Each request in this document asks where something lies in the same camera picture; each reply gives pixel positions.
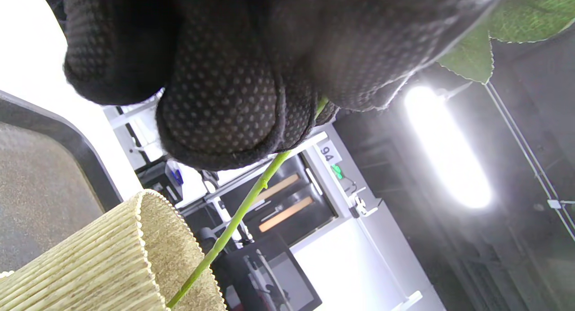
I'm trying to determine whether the gold ribbed flower pot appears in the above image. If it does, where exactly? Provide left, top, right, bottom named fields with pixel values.
left=0, top=190, right=227, bottom=311

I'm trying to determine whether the dark brown plastic tray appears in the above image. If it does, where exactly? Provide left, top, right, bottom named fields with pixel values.
left=0, top=91, right=124, bottom=273

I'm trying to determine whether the person's left hand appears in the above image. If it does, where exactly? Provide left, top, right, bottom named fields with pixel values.
left=36, top=0, right=513, bottom=171

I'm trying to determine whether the long ceiling light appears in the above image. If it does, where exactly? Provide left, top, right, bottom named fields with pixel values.
left=404, top=85, right=492, bottom=209

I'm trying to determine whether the white rig frame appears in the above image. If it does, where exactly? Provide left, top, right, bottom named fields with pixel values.
left=103, top=91, right=445, bottom=311

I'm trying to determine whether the black monitor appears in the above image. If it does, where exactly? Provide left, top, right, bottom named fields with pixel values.
left=216, top=232, right=322, bottom=311

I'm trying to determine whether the red artificial rose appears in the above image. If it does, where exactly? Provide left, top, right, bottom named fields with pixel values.
left=166, top=0, right=575, bottom=309

